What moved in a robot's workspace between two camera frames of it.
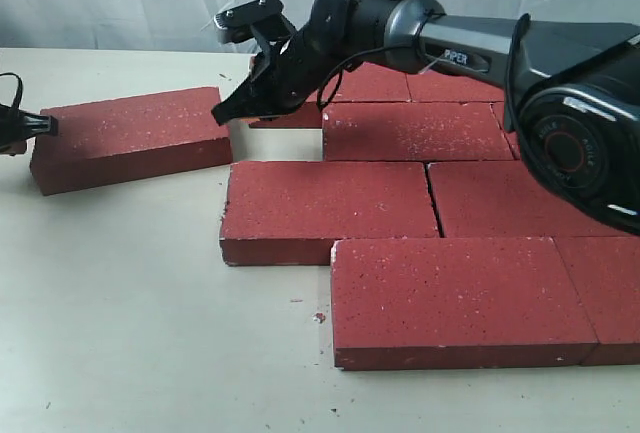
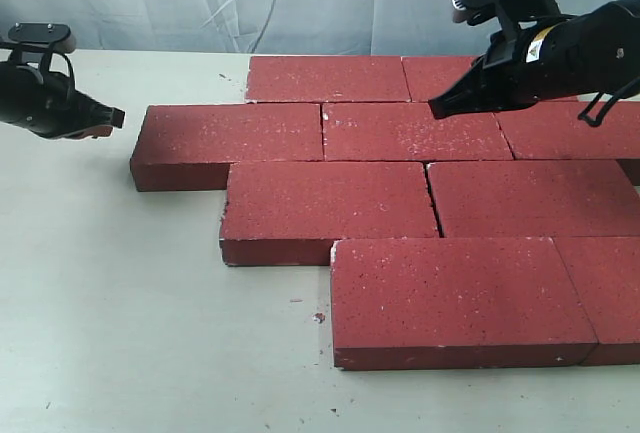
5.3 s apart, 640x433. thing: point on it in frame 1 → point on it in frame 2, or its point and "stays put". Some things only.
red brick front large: x=450 y=303 stays put
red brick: x=420 y=131 stays put
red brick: x=112 y=141 → x=191 y=147
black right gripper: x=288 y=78 → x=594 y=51
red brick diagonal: x=289 y=213 stays put
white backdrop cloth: x=173 y=0 stays put
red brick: x=605 y=270 stays put
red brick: x=492 y=199 stays put
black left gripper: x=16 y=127 → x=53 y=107
